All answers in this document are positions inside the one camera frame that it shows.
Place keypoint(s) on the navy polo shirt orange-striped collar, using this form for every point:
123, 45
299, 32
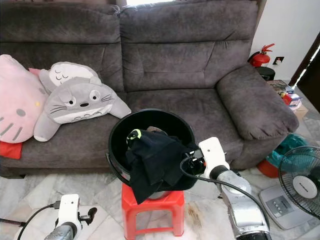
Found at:
155, 162

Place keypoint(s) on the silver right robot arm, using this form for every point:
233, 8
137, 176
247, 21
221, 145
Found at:
245, 210

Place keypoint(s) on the black plastic bucket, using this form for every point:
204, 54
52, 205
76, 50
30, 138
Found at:
155, 119

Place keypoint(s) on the red plastic stool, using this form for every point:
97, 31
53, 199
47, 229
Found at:
152, 210

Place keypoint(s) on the black garment green logo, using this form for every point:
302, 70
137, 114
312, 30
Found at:
135, 136

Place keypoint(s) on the red plastic basin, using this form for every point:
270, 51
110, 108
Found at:
267, 169

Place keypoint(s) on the green plastic bag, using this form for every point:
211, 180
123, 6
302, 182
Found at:
292, 141

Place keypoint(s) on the red square pillow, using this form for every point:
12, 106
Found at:
10, 150

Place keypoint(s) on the grey standing fan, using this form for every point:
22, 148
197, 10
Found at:
300, 175

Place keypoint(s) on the dark grey fabric sofa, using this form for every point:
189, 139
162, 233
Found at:
180, 55

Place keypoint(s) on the grey Totoro plush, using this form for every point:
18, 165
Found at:
75, 105

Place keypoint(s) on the cluttered side table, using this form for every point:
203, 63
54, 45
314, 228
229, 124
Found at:
287, 97

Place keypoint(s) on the small black bin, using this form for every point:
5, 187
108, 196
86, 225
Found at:
266, 73

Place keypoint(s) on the red fire extinguisher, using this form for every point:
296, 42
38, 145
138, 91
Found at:
260, 58

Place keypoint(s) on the pink cat face pillow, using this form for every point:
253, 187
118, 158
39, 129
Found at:
20, 100

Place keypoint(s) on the dark wooden door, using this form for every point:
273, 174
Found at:
311, 75

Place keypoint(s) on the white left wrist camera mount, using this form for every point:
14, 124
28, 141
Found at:
69, 210

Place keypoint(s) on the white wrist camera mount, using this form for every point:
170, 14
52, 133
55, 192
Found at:
69, 210
214, 155

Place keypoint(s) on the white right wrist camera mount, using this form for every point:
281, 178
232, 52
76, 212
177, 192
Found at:
214, 155

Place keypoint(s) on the dark wall socket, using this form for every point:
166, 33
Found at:
278, 60

